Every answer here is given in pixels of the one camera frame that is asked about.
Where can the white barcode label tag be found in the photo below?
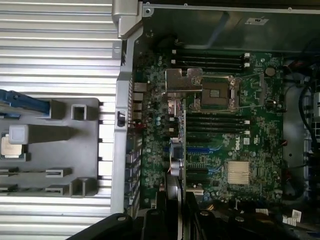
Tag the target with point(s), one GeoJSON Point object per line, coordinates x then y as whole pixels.
{"type": "Point", "coordinates": [293, 217]}

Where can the open grey pc case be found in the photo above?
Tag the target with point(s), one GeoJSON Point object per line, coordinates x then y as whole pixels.
{"type": "Point", "coordinates": [123, 140]}

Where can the black RAM slot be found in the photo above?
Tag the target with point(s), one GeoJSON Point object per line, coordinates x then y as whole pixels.
{"type": "Point", "coordinates": [215, 129]}
{"type": "Point", "coordinates": [215, 116]}
{"type": "Point", "coordinates": [212, 51]}
{"type": "Point", "coordinates": [212, 57]}
{"type": "Point", "coordinates": [215, 122]}
{"type": "Point", "coordinates": [212, 62]}
{"type": "Point", "coordinates": [215, 134]}

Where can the black expansion slot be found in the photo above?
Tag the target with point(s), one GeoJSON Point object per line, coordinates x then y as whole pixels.
{"type": "Point", "coordinates": [198, 172]}

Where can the green Dell motherboard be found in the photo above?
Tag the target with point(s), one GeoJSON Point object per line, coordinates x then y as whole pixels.
{"type": "Point", "coordinates": [262, 140]}

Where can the blue expansion slot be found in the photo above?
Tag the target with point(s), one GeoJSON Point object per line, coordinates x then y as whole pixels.
{"type": "Point", "coordinates": [197, 150]}

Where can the silver metal table bracket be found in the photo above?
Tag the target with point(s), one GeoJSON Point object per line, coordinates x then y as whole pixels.
{"type": "Point", "coordinates": [127, 17]}

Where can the grey metal power supply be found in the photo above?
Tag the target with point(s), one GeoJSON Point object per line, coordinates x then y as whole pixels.
{"type": "Point", "coordinates": [225, 27]}

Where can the CPU chip silver lid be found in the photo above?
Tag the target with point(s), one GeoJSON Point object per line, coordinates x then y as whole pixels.
{"type": "Point", "coordinates": [11, 148]}

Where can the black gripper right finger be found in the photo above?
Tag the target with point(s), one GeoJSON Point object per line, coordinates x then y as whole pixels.
{"type": "Point", "coordinates": [215, 225]}

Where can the grey plastic parts rack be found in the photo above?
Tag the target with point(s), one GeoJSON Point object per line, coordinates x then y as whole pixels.
{"type": "Point", "coordinates": [55, 150]}

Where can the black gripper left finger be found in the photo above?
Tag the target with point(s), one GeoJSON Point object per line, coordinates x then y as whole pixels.
{"type": "Point", "coordinates": [150, 225]}

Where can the CPU socket with metal frame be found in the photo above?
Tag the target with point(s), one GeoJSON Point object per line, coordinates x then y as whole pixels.
{"type": "Point", "coordinates": [216, 92]}

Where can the silver chipset heatsink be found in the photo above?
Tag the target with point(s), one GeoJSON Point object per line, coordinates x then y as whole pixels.
{"type": "Point", "coordinates": [239, 173]}

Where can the round coin cell battery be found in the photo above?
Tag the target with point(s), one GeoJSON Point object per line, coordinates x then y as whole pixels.
{"type": "Point", "coordinates": [270, 71]}

